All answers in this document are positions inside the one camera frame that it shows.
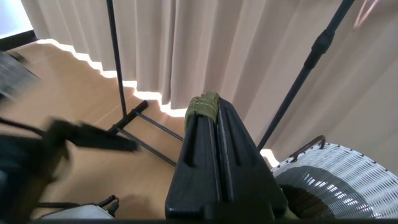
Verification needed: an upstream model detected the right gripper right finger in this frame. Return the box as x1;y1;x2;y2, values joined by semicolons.
216;97;289;219

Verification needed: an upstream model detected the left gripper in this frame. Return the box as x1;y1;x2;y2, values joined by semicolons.
18;119;71;187

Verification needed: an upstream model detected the green printed t-shirt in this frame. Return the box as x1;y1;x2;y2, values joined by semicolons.
184;91;299;220

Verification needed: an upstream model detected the black clothes rack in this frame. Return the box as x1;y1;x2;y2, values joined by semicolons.
105;0;356;167

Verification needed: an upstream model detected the black cable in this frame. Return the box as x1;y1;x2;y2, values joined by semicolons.
35;195;121;218

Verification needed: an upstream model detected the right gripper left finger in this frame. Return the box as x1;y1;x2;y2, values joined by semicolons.
164;119;223;219

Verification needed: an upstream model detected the white laundry basket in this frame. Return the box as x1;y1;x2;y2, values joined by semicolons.
271;134;398;220

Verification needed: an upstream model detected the pink clothes hanger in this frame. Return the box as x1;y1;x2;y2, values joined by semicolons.
352;0;381;30

